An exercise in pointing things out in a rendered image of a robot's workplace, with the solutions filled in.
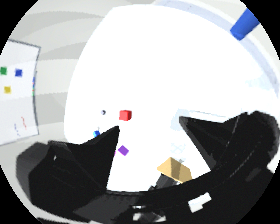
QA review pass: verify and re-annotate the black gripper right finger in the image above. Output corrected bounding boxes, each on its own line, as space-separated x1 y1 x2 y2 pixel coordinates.
179 112 249 171

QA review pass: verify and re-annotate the blue block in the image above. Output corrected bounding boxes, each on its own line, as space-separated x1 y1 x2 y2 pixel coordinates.
92 131 99 137

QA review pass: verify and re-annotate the red block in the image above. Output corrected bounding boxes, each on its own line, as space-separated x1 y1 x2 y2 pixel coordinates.
119 111 131 121

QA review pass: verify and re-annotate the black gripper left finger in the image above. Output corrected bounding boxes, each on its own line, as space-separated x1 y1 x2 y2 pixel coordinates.
48 124 120 189

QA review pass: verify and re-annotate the purple block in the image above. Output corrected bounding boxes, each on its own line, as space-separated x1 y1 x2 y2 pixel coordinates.
115 144 128 160

